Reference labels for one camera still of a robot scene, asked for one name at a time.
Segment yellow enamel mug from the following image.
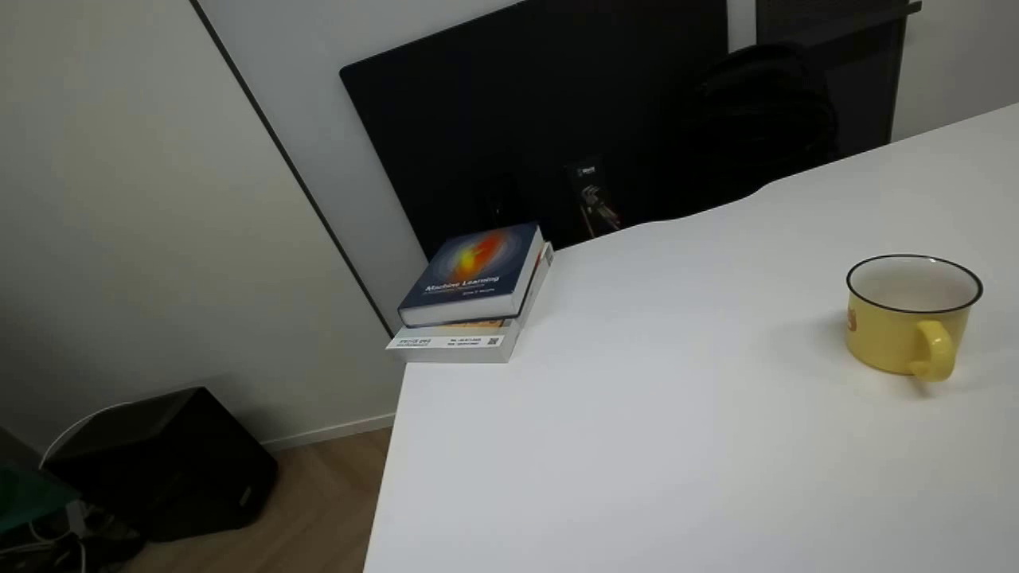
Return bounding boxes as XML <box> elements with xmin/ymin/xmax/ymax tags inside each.
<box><xmin>843</xmin><ymin>252</ymin><xmax>988</xmax><ymax>388</ymax></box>

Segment black box on floor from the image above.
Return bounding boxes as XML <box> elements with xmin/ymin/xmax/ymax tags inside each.
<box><xmin>41</xmin><ymin>386</ymin><xmax>283</xmax><ymax>545</ymax></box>

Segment stack of books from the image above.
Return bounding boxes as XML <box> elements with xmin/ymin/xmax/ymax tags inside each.
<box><xmin>382</xmin><ymin>238</ymin><xmax>557</xmax><ymax>368</ymax></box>

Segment large black monitor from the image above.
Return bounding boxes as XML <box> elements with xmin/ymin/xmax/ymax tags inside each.
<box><xmin>336</xmin><ymin>0</ymin><xmax>736</xmax><ymax>263</ymax></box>

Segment blue book with orange cover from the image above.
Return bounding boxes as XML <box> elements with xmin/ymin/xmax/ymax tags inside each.
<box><xmin>393</xmin><ymin>219</ymin><xmax>546</xmax><ymax>330</ymax></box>

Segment black cabinet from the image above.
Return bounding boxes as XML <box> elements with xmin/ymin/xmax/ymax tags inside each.
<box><xmin>755</xmin><ymin>0</ymin><xmax>923</xmax><ymax>160</ymax></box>

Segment black office chair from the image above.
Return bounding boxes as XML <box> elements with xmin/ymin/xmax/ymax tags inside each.
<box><xmin>678</xmin><ymin>42</ymin><xmax>843</xmax><ymax>218</ymax></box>

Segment green cloth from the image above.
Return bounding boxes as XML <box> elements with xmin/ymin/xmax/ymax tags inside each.
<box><xmin>0</xmin><ymin>458</ymin><xmax>78</xmax><ymax>547</ymax></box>

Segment tangled floor cables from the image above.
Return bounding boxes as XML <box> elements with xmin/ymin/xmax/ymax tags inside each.
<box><xmin>0</xmin><ymin>497</ymin><xmax>150</xmax><ymax>573</ymax></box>

